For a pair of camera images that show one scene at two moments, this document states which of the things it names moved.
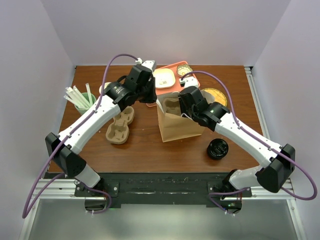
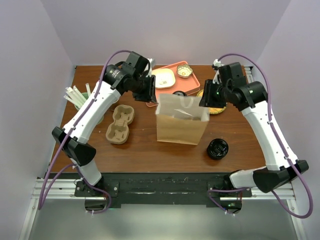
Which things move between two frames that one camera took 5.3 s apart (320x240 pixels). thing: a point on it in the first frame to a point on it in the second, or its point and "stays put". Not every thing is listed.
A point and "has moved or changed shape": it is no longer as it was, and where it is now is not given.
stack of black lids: (217, 148) stays put
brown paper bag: (173, 125) has moved or changed shape
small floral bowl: (183, 69) stays put
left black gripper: (152, 96) stays put
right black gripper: (183, 107) to (207, 100)
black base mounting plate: (201, 189) stays put
